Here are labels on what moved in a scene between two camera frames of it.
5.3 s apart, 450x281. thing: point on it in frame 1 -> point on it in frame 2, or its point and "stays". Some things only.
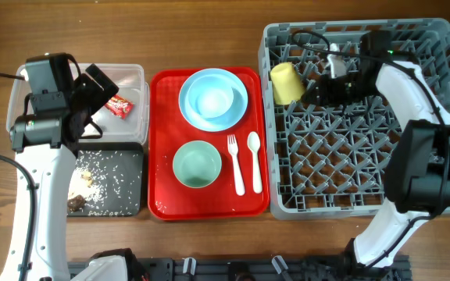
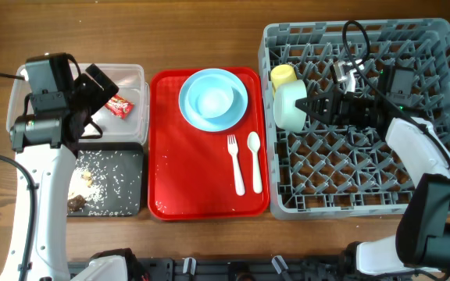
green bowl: (197, 164) -> (287, 115)
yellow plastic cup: (287, 85) stays
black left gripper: (85, 83) stays
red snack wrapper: (119, 106) stays
